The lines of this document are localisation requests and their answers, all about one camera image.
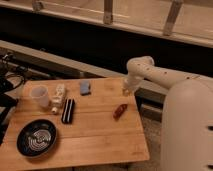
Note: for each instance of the white toy bottle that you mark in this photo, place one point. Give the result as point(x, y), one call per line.
point(58, 98)

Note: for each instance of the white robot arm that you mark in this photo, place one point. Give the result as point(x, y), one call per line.
point(187, 117)

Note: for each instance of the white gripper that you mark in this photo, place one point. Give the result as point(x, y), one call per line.
point(131, 84)

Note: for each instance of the blue sponge block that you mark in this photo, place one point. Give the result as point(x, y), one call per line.
point(84, 87)

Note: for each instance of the metal bracket right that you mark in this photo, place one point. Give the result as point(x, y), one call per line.
point(172, 17)

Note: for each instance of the black spiral patterned bowl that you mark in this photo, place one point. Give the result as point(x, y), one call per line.
point(36, 138)

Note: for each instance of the translucent plastic cup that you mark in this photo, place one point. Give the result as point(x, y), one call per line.
point(40, 95)

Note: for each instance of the metal bracket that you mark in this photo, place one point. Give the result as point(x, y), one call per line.
point(108, 12)
point(172, 17)

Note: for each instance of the red chili pepper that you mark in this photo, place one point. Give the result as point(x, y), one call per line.
point(119, 111)

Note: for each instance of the metal bracket middle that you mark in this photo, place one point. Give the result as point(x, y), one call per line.
point(108, 12)

